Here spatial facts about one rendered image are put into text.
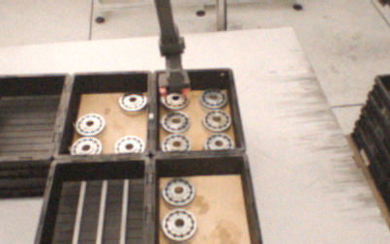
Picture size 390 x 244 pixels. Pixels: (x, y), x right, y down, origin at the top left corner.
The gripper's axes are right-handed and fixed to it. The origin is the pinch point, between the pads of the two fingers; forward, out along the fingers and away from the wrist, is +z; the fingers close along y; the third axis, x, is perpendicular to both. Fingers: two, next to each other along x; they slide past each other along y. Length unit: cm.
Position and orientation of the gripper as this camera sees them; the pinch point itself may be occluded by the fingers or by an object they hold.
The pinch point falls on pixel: (174, 97)
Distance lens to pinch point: 152.3
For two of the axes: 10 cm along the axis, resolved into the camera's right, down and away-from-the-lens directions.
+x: -1.8, -7.3, 6.6
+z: -0.1, 6.7, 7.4
